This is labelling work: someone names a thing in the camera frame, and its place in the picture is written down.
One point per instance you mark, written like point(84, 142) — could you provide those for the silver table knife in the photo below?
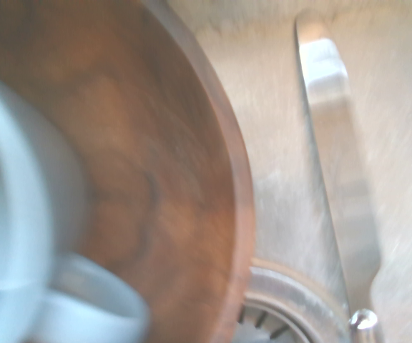
point(320, 178)

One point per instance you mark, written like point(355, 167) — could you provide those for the stainless steel double sink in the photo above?
point(270, 143)

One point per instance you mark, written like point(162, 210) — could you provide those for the metal sink drain strainer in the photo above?
point(292, 296)

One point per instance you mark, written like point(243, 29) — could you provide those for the brown wooden bowl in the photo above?
point(138, 143)

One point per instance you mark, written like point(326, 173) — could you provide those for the grey blue ceramic mug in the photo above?
point(5, 214)

